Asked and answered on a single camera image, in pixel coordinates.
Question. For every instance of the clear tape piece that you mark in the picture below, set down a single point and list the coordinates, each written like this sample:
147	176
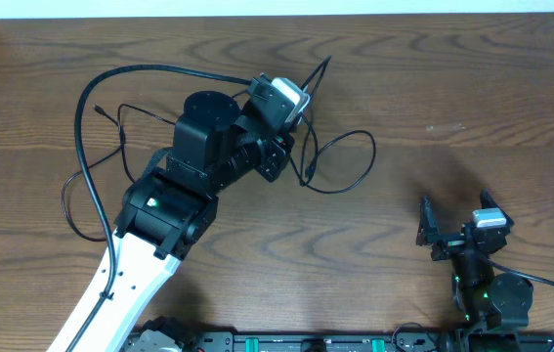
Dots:
443	128

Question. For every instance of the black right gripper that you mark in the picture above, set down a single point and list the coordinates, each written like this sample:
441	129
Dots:
449	243

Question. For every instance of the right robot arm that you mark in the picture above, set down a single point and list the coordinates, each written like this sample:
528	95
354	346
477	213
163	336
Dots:
495	305

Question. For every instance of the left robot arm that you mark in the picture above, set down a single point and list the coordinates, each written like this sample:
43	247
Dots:
166	211

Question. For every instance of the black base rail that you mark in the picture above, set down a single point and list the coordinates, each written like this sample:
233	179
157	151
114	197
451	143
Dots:
168	334

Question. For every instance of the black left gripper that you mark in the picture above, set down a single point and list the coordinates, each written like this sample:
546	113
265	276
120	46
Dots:
277	153

